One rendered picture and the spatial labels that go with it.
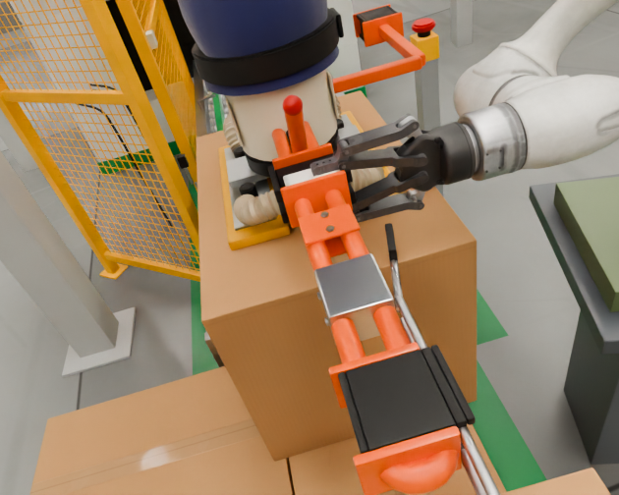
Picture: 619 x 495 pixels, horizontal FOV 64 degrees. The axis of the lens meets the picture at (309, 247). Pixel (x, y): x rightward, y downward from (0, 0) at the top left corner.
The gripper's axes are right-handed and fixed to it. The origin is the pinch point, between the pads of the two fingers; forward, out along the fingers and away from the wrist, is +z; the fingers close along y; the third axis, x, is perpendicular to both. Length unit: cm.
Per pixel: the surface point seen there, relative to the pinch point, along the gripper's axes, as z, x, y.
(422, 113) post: -48, 93, 44
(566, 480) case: -17.8, -31.5, 25.8
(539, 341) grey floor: -70, 48, 120
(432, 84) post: -52, 93, 35
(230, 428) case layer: 31, 14, 66
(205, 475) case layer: 37, 5, 66
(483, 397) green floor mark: -42, 34, 120
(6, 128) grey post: 181, 319, 86
